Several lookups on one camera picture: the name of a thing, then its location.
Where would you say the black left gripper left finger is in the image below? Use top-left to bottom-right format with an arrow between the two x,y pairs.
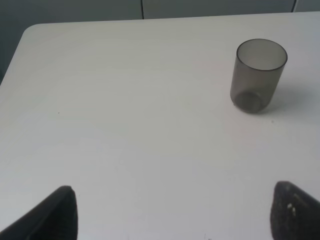
0,185 -> 79,240

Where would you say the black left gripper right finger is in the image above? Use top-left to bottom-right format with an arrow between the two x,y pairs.
270,181 -> 320,240

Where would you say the grey translucent cup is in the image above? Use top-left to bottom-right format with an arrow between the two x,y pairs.
230,38 -> 288,114

